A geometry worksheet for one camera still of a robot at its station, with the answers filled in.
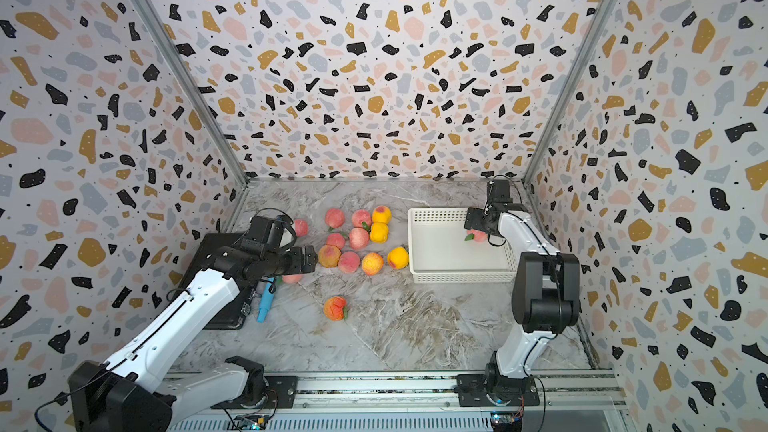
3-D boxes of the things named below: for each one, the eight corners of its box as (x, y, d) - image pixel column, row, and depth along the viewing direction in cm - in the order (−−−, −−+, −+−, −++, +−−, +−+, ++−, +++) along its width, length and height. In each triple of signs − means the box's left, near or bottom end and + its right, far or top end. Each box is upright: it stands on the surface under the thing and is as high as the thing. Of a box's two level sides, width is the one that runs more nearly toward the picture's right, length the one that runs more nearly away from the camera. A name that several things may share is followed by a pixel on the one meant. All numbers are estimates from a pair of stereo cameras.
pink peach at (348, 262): (339, 274, 96) (336, 267, 93) (341, 259, 100) (339, 251, 96) (359, 274, 96) (357, 267, 93) (361, 259, 100) (359, 251, 96)
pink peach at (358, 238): (350, 250, 101) (348, 242, 97) (352, 235, 105) (350, 227, 101) (367, 250, 101) (366, 242, 97) (368, 235, 105) (367, 227, 101)
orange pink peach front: (360, 272, 97) (358, 265, 93) (369, 257, 100) (368, 249, 97) (376, 279, 95) (375, 272, 92) (385, 263, 99) (384, 256, 95)
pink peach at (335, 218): (327, 229, 108) (324, 220, 104) (330, 218, 112) (327, 208, 108) (343, 229, 109) (341, 220, 104) (345, 218, 112) (343, 208, 108)
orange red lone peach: (326, 322, 87) (322, 315, 83) (329, 303, 91) (325, 296, 87) (343, 322, 87) (341, 315, 83) (346, 303, 91) (343, 296, 87)
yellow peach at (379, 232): (370, 245, 104) (369, 237, 100) (371, 229, 108) (370, 221, 104) (388, 245, 104) (387, 237, 100) (388, 229, 108) (388, 221, 104)
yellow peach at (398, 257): (388, 271, 97) (388, 262, 93) (389, 255, 101) (388, 246, 97) (408, 271, 97) (408, 262, 93) (408, 256, 101) (408, 246, 97)
